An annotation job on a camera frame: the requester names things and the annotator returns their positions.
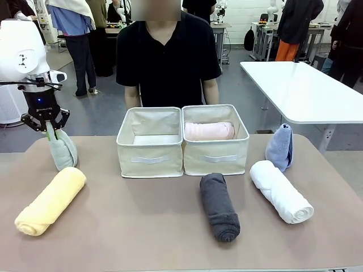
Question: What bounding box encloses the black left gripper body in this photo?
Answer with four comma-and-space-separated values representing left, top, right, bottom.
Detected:
23, 88, 62, 121

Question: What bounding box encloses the mint green towel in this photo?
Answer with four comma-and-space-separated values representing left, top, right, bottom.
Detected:
47, 121, 78, 172

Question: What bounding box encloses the blue towel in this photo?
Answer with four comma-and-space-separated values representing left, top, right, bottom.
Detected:
265, 123, 294, 173

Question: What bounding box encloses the person's right forearm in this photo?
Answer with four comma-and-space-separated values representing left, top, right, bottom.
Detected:
124, 83, 142, 111

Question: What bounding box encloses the person's left forearm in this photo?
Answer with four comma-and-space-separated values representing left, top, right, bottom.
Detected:
202, 78, 220, 105

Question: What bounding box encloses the bystander in blue shirt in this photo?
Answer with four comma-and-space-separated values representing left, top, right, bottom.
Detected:
46, 0, 98, 97

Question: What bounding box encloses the yellow rolled towel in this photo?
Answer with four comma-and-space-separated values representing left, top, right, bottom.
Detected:
14, 166, 87, 237

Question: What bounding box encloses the bystander in olive jacket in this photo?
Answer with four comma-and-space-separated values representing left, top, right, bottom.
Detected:
85, 0, 115, 78

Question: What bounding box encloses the beige fabric storage box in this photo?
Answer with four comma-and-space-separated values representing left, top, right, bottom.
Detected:
116, 107, 184, 179
181, 104, 250, 176

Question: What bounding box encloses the person in black polo shirt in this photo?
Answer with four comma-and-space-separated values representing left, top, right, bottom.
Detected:
116, 0, 222, 110

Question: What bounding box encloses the pink rolled towel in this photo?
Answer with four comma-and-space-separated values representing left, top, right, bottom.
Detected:
184, 121, 236, 141

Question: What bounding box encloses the dark grey rolled towel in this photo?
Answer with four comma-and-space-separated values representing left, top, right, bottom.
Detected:
199, 172, 241, 243

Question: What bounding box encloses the black backpack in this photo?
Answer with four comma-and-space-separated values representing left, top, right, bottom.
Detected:
244, 27, 256, 52

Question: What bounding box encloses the white rolled towel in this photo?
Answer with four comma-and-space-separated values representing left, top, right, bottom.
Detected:
249, 160, 315, 225

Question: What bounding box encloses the white table with grey legs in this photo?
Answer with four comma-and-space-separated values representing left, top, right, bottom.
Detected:
239, 61, 363, 154

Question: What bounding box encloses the bystander in orange trousers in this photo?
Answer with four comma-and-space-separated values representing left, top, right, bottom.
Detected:
275, 0, 324, 62

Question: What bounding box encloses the bystander in black clothes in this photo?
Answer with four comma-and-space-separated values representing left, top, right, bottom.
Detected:
322, 0, 363, 89

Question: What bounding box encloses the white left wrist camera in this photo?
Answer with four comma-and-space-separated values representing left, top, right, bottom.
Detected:
47, 70, 68, 85

